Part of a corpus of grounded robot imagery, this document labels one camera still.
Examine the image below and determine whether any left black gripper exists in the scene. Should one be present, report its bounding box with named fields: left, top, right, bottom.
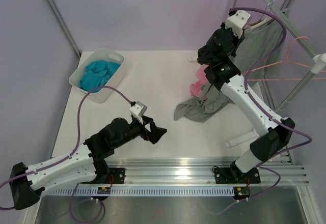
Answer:
left=114, top=115, right=167, bottom=148

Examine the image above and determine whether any grey t shirt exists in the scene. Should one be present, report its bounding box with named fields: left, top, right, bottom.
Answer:
left=173, top=20, right=283, bottom=123

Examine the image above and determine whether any cream hanger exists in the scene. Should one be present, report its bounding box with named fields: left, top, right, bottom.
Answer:
left=244, top=0, right=276, bottom=30

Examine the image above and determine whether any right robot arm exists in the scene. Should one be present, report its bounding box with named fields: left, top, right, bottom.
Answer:
left=197, top=26, right=295, bottom=182

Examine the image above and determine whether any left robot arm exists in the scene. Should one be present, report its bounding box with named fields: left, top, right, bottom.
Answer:
left=9, top=116, right=167, bottom=210

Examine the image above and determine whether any pink t shirt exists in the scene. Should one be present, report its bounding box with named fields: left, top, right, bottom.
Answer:
left=189, top=65, right=208, bottom=98

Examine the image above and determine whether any white plastic bin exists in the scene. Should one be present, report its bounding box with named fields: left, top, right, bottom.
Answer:
left=69, top=48, right=127, bottom=103

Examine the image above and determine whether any teal cloth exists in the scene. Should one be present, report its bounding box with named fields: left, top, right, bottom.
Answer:
left=79, top=60, right=121, bottom=92

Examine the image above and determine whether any clothes rack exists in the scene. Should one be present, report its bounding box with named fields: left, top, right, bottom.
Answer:
left=188, top=0, right=326, bottom=148

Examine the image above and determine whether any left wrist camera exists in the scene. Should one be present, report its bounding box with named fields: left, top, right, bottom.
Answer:
left=129, top=101, right=147, bottom=119

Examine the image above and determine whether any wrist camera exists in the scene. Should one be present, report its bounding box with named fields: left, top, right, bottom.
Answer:
left=129, top=101, right=147, bottom=119
left=225, top=10, right=251, bottom=39

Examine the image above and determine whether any aluminium mounting rail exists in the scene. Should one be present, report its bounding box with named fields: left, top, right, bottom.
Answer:
left=106, top=155, right=309, bottom=186

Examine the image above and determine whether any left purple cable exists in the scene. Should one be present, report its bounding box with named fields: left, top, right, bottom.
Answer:
left=0, top=86, right=135, bottom=211

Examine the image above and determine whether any purple cable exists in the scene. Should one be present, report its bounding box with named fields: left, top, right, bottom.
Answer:
left=230, top=6, right=313, bottom=158
left=0, top=86, right=135, bottom=211

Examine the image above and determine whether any slotted cable duct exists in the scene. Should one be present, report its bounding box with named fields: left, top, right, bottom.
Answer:
left=50, top=186, right=235, bottom=197

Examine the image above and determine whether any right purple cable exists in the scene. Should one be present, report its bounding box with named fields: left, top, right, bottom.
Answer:
left=230, top=6, right=313, bottom=158

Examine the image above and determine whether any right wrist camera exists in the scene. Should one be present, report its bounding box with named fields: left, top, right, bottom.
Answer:
left=225, top=10, right=251, bottom=39

